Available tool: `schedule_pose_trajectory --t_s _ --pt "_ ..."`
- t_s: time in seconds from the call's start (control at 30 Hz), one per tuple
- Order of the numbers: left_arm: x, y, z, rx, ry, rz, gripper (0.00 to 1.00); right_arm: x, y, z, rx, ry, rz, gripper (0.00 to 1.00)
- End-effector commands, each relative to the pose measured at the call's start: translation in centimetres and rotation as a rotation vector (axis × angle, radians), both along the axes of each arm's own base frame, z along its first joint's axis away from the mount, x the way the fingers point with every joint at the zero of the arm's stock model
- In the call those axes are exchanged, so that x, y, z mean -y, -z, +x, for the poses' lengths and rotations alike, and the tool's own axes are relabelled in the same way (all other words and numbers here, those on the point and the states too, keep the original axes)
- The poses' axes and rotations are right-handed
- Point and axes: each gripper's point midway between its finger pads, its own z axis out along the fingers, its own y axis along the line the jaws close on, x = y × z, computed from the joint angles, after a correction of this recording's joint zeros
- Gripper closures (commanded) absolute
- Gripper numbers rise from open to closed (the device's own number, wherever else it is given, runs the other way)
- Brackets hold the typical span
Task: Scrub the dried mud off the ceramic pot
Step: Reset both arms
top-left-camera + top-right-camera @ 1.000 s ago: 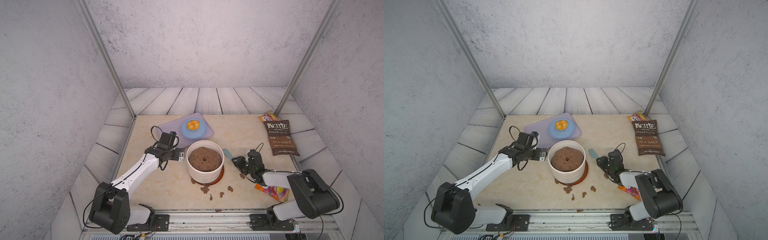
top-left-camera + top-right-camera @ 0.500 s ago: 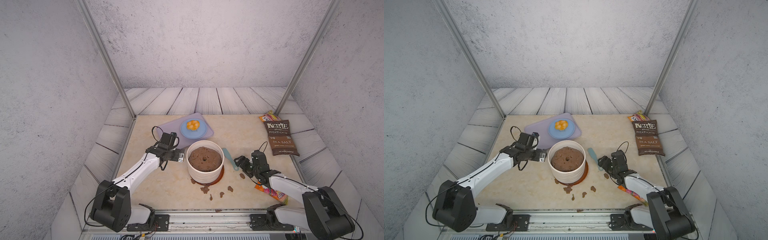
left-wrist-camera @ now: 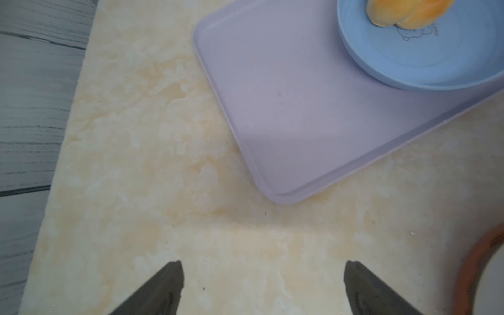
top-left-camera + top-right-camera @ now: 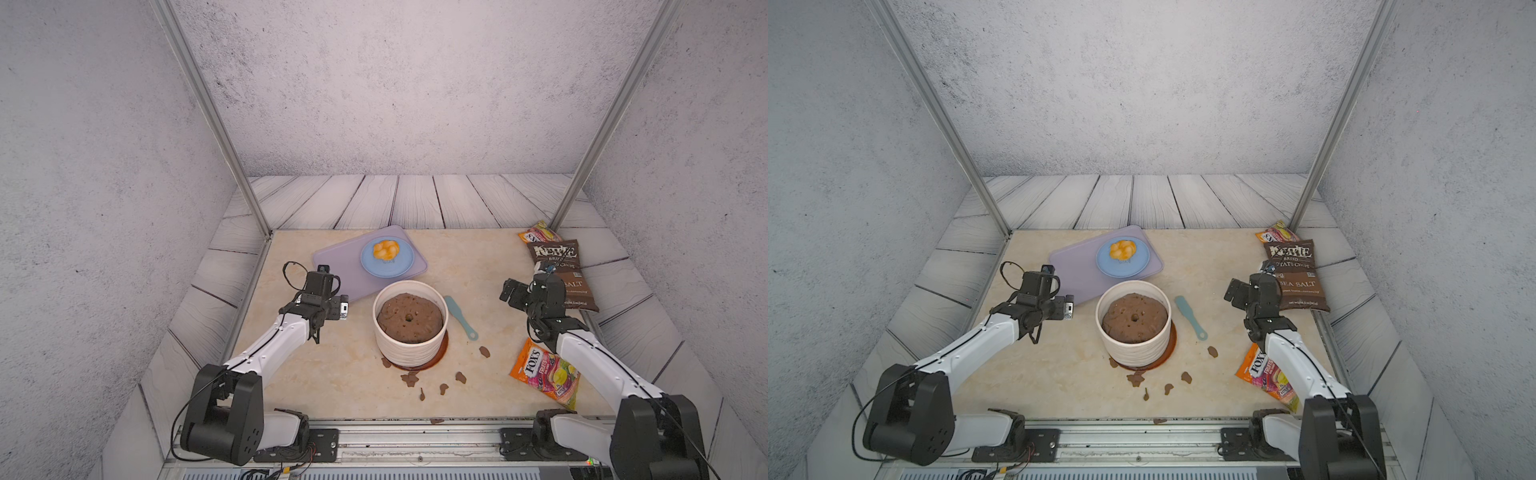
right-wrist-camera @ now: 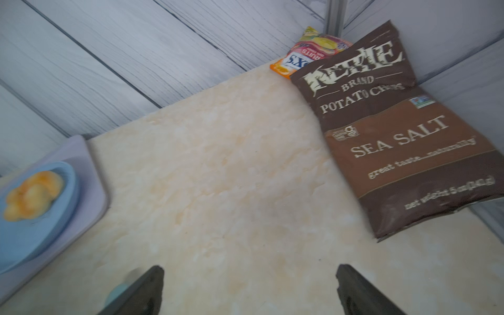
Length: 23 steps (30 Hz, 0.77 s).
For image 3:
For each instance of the lavender plastic tray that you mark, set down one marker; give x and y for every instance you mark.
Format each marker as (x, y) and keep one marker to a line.
(303, 113)

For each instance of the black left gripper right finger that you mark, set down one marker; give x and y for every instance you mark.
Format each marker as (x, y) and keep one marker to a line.
(368, 294)

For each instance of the terracotta saucer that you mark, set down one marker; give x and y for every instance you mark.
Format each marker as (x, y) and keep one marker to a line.
(472, 268)

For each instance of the blue plate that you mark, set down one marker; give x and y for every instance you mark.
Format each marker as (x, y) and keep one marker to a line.
(461, 50)

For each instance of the yellow food on plate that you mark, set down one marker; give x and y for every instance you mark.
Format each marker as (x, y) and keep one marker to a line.
(406, 14)

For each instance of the white ceramic pot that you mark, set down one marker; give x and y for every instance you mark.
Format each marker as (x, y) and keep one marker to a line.
(489, 292)

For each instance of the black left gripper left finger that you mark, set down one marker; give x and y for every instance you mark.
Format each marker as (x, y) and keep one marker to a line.
(161, 294)

